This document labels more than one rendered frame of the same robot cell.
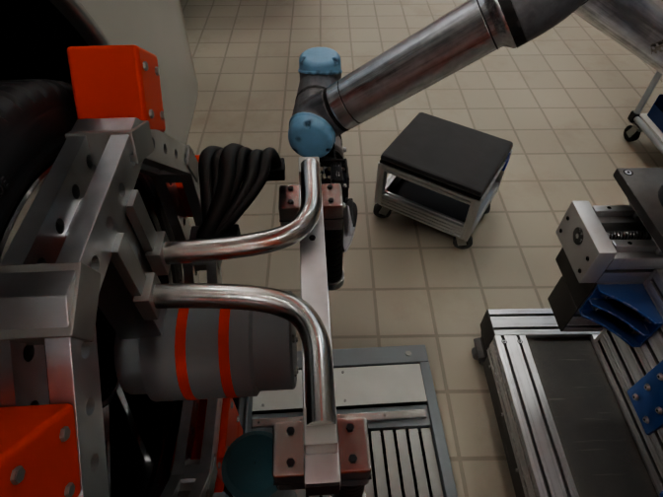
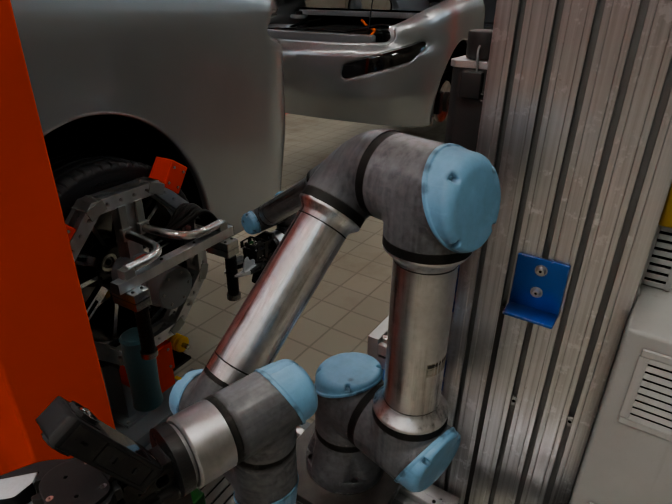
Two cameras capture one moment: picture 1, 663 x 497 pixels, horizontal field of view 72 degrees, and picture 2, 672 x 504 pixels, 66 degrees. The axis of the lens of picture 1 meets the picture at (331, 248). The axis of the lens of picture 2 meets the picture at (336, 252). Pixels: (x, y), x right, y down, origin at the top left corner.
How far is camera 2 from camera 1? 118 cm
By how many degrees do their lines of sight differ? 34
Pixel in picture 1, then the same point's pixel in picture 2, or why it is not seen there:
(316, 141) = (249, 224)
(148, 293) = (124, 229)
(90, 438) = (75, 244)
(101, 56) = (162, 161)
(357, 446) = (137, 291)
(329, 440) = (122, 271)
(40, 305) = (85, 203)
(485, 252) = not seen: hidden behind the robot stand
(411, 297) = not seen: hidden behind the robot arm
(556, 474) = not seen: outside the picture
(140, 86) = (168, 172)
